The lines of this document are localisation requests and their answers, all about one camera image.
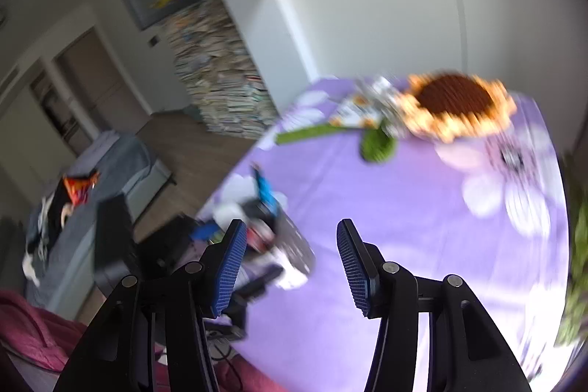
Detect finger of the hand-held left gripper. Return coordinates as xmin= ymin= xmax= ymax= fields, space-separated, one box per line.
xmin=232 ymin=266 xmax=282 ymax=311
xmin=190 ymin=220 xmax=221 ymax=243

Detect green crochet leaf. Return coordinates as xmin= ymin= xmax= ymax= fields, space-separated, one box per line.
xmin=361 ymin=126 xmax=398 ymax=163

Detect white bookcase cabinet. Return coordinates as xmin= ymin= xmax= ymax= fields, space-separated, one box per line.
xmin=220 ymin=0 xmax=588 ymax=172

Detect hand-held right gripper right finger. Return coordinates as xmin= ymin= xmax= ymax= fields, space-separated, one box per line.
xmin=337 ymin=219 xmax=531 ymax=392

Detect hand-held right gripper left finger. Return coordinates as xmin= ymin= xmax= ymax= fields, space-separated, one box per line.
xmin=53 ymin=219 xmax=248 ymax=392

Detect grey sofa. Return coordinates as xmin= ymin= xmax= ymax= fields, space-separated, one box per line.
xmin=23 ymin=130 xmax=173 ymax=310

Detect clear ribbon with label card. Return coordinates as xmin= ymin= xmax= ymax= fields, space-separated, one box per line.
xmin=358 ymin=77 xmax=406 ymax=117

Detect green potted plant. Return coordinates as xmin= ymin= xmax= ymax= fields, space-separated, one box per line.
xmin=556 ymin=153 xmax=588 ymax=347

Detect purple floral tablecloth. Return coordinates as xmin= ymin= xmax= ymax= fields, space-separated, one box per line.
xmin=195 ymin=75 xmax=575 ymax=392

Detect black cable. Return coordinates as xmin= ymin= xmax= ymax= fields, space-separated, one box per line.
xmin=207 ymin=323 xmax=246 ymax=392

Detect blue pen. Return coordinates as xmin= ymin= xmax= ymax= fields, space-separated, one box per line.
xmin=251 ymin=165 xmax=282 ymax=218

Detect red pen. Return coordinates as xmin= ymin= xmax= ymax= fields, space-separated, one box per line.
xmin=248 ymin=226 xmax=277 ymax=251

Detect brown door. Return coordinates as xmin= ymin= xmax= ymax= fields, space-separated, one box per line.
xmin=55 ymin=29 xmax=151 ymax=130

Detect tall pile of books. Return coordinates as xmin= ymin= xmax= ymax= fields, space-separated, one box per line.
xmin=163 ymin=0 xmax=279 ymax=140

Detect person's pink clothing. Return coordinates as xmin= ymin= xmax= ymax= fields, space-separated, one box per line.
xmin=0 ymin=288 xmax=95 ymax=374

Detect sunflower print tag card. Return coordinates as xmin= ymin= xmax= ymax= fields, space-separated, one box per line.
xmin=331 ymin=96 xmax=382 ymax=129

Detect green crochet stem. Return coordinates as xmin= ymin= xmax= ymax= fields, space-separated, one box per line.
xmin=276 ymin=121 xmax=363 ymax=145

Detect crochet sunflower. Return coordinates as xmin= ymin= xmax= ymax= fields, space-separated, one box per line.
xmin=399 ymin=73 xmax=517 ymax=142

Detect orange snack bag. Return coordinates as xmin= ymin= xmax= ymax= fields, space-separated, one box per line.
xmin=62 ymin=172 xmax=101 ymax=207

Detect black and white clothes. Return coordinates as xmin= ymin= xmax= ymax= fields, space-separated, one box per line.
xmin=23 ymin=190 xmax=74 ymax=283

